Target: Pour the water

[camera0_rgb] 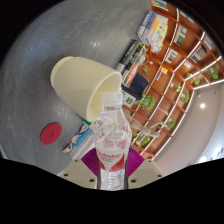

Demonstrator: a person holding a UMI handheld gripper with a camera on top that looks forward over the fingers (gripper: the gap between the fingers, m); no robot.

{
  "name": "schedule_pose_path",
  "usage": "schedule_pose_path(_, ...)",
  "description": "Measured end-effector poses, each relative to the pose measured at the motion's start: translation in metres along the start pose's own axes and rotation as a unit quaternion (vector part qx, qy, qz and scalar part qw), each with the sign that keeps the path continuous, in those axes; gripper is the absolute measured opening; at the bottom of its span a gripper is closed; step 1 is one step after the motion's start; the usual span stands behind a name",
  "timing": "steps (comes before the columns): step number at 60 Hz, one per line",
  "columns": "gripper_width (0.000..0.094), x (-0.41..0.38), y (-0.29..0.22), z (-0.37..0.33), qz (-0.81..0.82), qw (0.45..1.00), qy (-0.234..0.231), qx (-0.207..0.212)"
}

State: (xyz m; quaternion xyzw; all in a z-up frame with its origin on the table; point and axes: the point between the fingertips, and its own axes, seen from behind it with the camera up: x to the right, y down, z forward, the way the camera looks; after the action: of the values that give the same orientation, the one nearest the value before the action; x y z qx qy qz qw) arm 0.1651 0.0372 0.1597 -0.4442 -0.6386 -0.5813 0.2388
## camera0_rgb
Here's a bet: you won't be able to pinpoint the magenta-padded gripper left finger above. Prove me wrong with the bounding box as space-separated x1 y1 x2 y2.
58 148 101 190

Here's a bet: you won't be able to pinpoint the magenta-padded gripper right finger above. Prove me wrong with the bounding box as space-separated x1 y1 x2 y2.
126 148 165 190

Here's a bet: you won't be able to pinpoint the clear plastic water bottle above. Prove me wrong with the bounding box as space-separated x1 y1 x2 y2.
90 91 133 191

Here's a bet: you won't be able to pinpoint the round printed sticker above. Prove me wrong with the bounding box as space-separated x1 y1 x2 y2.
63 141 73 154
71 134 83 148

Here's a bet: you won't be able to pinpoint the wooden artist mannequin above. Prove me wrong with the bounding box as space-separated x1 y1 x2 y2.
128 113 171 148

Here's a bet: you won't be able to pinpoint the flat round red coaster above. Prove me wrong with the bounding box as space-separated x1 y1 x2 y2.
39 121 63 146

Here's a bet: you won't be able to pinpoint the dark blue chair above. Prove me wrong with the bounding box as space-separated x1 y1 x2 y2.
121 71 150 101

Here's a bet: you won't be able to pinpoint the round ceiling lights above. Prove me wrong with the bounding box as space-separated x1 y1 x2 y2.
198 101 224 161

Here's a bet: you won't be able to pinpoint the dark magazine stack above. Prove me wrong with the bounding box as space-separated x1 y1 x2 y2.
114 39 148 88

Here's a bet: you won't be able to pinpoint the wooden wall shelf unit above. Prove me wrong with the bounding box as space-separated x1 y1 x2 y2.
128 0 224 160

